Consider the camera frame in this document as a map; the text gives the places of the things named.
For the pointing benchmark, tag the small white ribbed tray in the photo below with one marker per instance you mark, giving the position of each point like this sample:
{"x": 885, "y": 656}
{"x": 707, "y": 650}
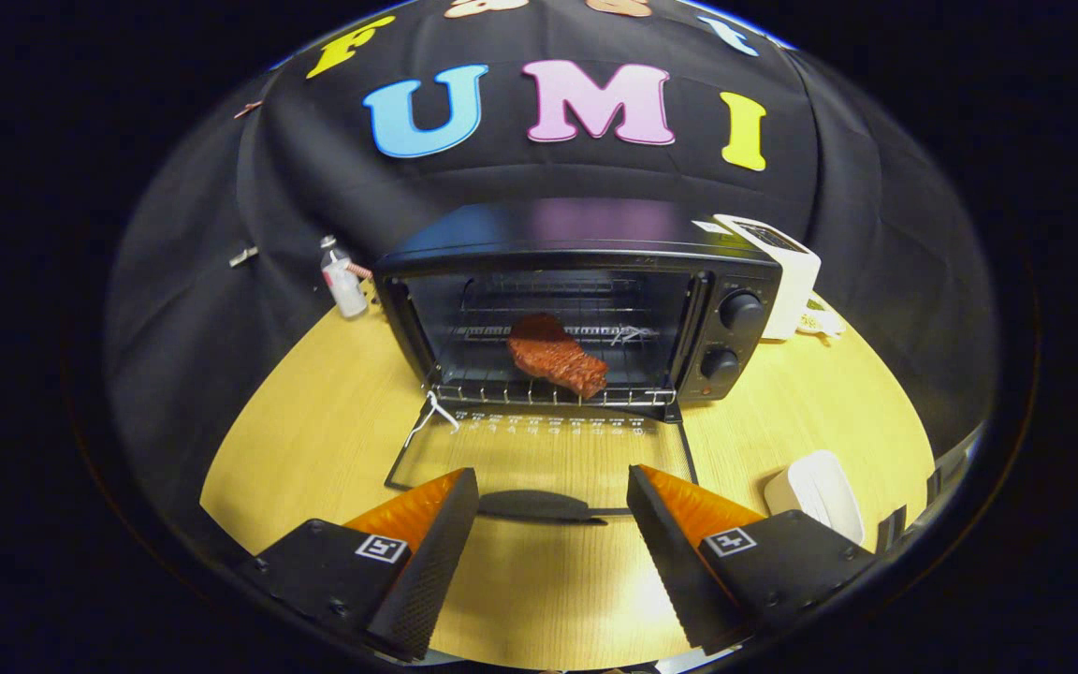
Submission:
{"x": 815, "y": 491}

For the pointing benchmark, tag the red clip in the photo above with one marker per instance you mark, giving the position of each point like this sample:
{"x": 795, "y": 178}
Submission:
{"x": 247, "y": 109}

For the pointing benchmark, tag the white divided sample dish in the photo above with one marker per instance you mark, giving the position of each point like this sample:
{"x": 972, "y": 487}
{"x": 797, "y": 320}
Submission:
{"x": 824, "y": 323}

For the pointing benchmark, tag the silver metal clip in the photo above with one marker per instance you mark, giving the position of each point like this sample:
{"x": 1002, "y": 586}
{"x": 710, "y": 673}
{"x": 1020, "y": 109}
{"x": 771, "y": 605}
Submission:
{"x": 242, "y": 256}

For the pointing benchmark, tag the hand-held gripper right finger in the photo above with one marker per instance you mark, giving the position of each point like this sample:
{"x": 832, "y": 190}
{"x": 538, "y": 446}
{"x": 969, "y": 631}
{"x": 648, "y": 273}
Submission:
{"x": 670, "y": 562}

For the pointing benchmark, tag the small clear bottle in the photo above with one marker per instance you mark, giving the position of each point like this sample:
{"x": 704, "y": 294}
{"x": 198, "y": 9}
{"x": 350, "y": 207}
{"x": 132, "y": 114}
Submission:
{"x": 344, "y": 285}

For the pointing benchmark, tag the black toaster oven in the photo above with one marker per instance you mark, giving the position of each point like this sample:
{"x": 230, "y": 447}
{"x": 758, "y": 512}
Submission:
{"x": 586, "y": 229}

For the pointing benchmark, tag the reddish brown steak piece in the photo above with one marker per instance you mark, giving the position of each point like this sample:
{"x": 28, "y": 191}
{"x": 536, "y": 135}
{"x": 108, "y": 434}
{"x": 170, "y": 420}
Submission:
{"x": 553, "y": 360}

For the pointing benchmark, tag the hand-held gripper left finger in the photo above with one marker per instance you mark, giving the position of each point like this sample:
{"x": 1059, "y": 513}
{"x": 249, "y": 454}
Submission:
{"x": 431, "y": 571}

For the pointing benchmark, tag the white slot toaster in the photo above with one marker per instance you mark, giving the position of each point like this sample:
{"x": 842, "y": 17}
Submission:
{"x": 796, "y": 281}

